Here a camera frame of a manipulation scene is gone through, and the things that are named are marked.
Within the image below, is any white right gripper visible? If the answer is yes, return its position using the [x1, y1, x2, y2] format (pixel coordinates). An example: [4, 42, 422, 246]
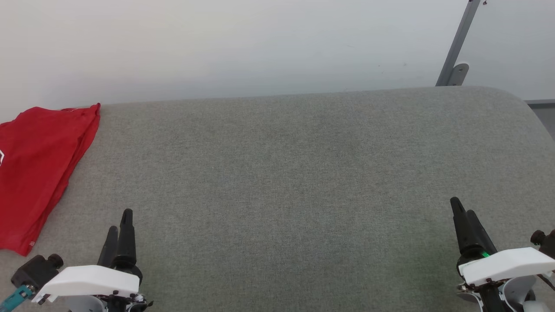
[450, 197, 555, 287]

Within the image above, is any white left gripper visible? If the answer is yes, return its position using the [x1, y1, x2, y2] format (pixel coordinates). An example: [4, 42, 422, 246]
[33, 208, 144, 304]

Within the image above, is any red and white shirt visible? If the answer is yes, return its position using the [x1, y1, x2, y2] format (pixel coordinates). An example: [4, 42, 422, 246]
[0, 103, 101, 256]

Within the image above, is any teal cable connector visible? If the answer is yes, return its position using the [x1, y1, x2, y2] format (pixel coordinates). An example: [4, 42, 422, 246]
[0, 286, 33, 312]

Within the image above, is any grey rounded post foot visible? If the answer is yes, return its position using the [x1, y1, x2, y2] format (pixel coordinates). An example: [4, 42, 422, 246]
[447, 63, 470, 86]

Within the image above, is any grey metal post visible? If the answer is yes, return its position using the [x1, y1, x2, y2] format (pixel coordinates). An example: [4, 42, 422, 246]
[436, 0, 482, 86]

